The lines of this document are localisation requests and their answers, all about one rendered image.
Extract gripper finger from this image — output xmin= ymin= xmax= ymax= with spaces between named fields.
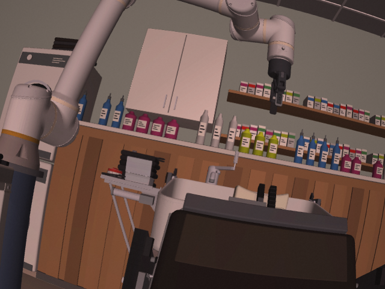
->
xmin=277 ymin=71 xmax=289 ymax=105
xmin=269 ymin=78 xmax=279 ymax=115

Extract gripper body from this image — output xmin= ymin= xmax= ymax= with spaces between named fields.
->
xmin=268 ymin=58 xmax=292 ymax=82

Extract grey mixer lever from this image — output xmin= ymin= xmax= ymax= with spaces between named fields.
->
xmin=216 ymin=151 xmax=241 ymax=173

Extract black ribbed clip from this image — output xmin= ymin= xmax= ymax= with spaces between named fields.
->
xmin=268 ymin=185 xmax=278 ymax=209

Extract white shampoo basin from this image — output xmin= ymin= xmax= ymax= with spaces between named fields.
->
xmin=151 ymin=176 xmax=332 ymax=251

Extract grey trolley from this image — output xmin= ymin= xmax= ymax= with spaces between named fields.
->
xmin=100 ymin=170 xmax=164 ymax=251

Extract black basin stand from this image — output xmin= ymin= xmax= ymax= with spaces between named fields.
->
xmin=121 ymin=226 xmax=159 ymax=289

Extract yellow-green bottle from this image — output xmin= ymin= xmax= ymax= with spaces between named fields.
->
xmin=253 ymin=130 xmax=266 ymax=157
xmin=239 ymin=127 xmax=253 ymax=155
xmin=266 ymin=134 xmax=279 ymax=160

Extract grey tall bottle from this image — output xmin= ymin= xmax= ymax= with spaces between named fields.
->
xmin=196 ymin=109 xmax=210 ymax=145
xmin=210 ymin=113 xmax=224 ymax=148
xmin=225 ymin=115 xmax=239 ymax=151

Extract blue nozzle bottle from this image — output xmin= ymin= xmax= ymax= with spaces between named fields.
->
xmin=294 ymin=129 xmax=306 ymax=164
xmin=306 ymin=132 xmax=318 ymax=167
xmin=318 ymin=135 xmax=329 ymax=169
xmin=330 ymin=137 xmax=342 ymax=171
xmin=76 ymin=93 xmax=88 ymax=122
xmin=99 ymin=93 xmax=113 ymax=126
xmin=111 ymin=95 xmax=126 ymax=129

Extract magenta squat bottle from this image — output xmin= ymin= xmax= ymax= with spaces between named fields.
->
xmin=135 ymin=113 xmax=152 ymax=134
xmin=122 ymin=110 xmax=137 ymax=131
xmin=150 ymin=116 xmax=166 ymax=137
xmin=340 ymin=154 xmax=353 ymax=174
xmin=164 ymin=118 xmax=180 ymax=140
xmin=372 ymin=160 xmax=384 ymax=179
xmin=350 ymin=156 xmax=363 ymax=176

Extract grey block black ribbed ends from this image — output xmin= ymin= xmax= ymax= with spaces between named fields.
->
xmin=117 ymin=150 xmax=165 ymax=185

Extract red round knob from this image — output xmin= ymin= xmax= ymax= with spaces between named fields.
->
xmin=102 ymin=167 xmax=123 ymax=180

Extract wood panelled counter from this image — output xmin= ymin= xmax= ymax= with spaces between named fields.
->
xmin=37 ymin=119 xmax=385 ymax=282

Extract white tall appliance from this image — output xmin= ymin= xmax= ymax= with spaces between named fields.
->
xmin=14 ymin=37 xmax=103 ymax=273

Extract white wall cupboard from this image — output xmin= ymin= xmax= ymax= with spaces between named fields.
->
xmin=124 ymin=28 xmax=229 ymax=125

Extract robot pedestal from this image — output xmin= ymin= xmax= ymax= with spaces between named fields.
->
xmin=0 ymin=153 xmax=48 ymax=289

